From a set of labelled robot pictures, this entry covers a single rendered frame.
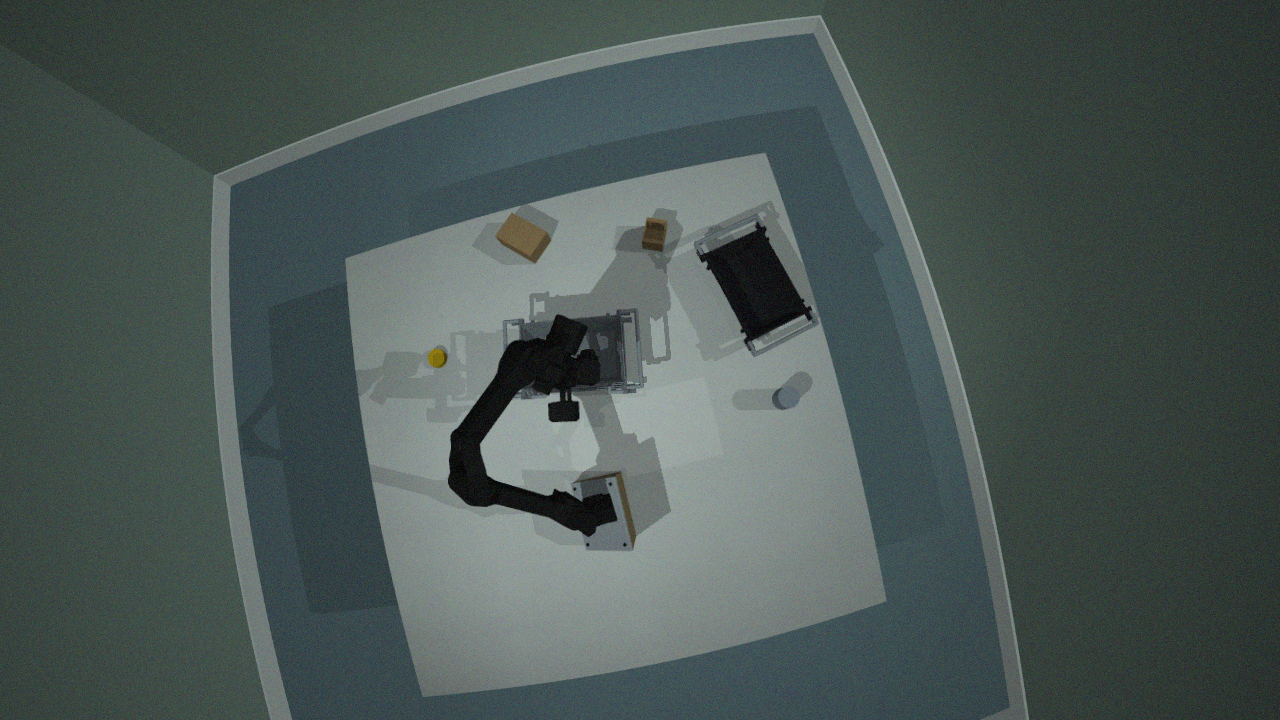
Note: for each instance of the grey cylinder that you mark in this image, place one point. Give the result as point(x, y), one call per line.
point(786, 398)

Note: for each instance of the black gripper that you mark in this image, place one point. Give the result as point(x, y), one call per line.
point(564, 410)

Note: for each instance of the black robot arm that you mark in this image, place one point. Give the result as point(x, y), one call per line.
point(524, 362)

